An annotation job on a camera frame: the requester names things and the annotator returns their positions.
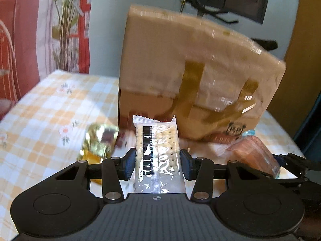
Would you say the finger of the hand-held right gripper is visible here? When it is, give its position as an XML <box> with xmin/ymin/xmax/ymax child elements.
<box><xmin>276</xmin><ymin>174</ymin><xmax>310</xmax><ymax>189</ymax></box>
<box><xmin>273</xmin><ymin>153</ymin><xmax>321</xmax><ymax>174</ymax></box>

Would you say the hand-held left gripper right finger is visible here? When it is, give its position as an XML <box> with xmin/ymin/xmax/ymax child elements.
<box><xmin>181</xmin><ymin>149</ymin><xmax>272</xmax><ymax>203</ymax></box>

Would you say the checkered tablecloth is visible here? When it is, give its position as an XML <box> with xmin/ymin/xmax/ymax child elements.
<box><xmin>0</xmin><ymin>69</ymin><xmax>305</xmax><ymax>241</ymax></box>

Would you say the clear cracker packet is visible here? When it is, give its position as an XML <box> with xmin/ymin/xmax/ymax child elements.
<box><xmin>132</xmin><ymin>115</ymin><xmax>186</xmax><ymax>194</ymax></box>

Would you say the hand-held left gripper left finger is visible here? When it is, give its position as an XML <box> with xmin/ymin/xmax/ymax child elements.
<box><xmin>56</xmin><ymin>148</ymin><xmax>137</xmax><ymax>204</ymax></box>

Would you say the red-brown wafer packet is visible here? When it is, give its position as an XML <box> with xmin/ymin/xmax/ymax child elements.
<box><xmin>217</xmin><ymin>129</ymin><xmax>281</xmax><ymax>179</ymax></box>

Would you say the plastic-lined cardboard box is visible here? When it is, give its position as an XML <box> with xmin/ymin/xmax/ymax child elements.
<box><xmin>117</xmin><ymin>4</ymin><xmax>287</xmax><ymax>143</ymax></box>

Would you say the wooden door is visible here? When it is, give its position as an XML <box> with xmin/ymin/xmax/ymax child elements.
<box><xmin>281</xmin><ymin>0</ymin><xmax>321</xmax><ymax>141</ymax></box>

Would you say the dark red snack packet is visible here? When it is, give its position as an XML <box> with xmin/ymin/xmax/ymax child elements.
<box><xmin>115</xmin><ymin>130</ymin><xmax>129</xmax><ymax>149</ymax></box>

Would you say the red floral curtain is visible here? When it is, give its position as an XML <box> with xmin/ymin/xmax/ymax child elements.
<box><xmin>0</xmin><ymin>0</ymin><xmax>95</xmax><ymax>121</ymax></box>

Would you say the gold wrapped candy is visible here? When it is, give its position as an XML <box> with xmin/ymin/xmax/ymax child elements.
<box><xmin>80</xmin><ymin>123</ymin><xmax>119</xmax><ymax>162</ymax></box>

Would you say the black exercise bike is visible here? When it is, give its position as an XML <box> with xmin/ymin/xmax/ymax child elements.
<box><xmin>181</xmin><ymin>0</ymin><xmax>278</xmax><ymax>52</ymax></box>

